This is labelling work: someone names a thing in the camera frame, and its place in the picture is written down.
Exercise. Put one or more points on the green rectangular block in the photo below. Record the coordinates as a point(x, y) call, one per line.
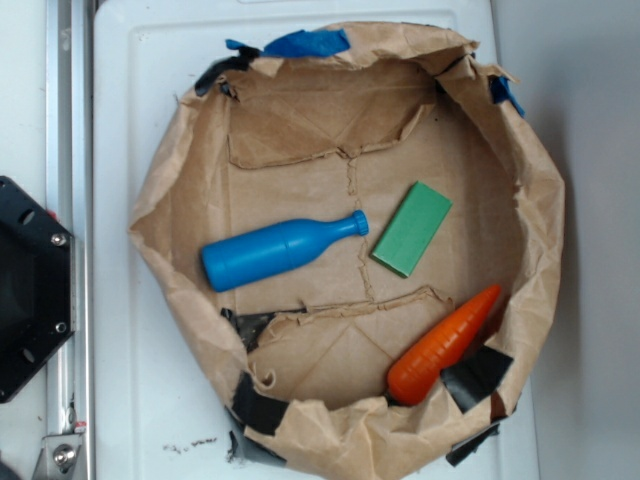
point(411, 229)

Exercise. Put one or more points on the blue plastic toy bottle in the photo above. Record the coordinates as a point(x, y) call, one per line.
point(275, 249)

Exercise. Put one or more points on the brown paper bag bin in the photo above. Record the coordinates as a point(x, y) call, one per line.
point(321, 137)

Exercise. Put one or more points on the orange plastic toy carrot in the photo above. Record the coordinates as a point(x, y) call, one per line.
point(413, 375)

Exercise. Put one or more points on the black tape piece bottom left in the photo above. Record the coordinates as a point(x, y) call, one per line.
point(251, 410)

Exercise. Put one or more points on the black tape piece top left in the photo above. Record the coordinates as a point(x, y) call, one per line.
point(216, 73)

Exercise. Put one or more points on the blue tape strip top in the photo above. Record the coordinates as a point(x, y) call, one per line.
point(303, 43)

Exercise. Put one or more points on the blue tape strip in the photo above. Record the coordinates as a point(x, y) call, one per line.
point(303, 43)
point(501, 92)

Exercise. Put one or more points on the black tape piece by carrot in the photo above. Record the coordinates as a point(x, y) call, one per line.
point(475, 378)

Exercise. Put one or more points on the blue tape strip right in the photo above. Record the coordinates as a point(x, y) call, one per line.
point(501, 92)

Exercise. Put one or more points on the white plastic tray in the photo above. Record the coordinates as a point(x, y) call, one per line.
point(166, 364)

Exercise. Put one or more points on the black tape piece bottom right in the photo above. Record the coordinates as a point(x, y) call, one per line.
point(464, 449)

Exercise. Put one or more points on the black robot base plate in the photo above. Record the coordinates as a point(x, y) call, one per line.
point(36, 287)

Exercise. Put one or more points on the aluminium extrusion rail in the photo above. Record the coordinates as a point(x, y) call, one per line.
point(70, 399)

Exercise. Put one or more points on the metal corner bracket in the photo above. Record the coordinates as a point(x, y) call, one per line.
point(62, 457)

